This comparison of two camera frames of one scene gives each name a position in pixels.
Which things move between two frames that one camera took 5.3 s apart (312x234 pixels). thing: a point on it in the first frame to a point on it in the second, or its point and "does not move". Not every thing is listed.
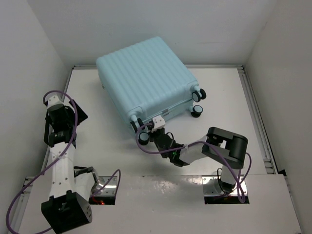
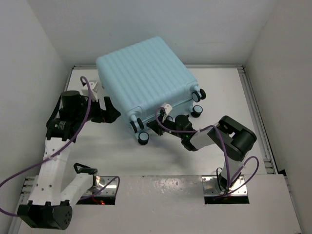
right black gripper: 152,133 to 158,128
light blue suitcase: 146,80 does not move
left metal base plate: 110,188 does not move
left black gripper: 81,115 to 106,116
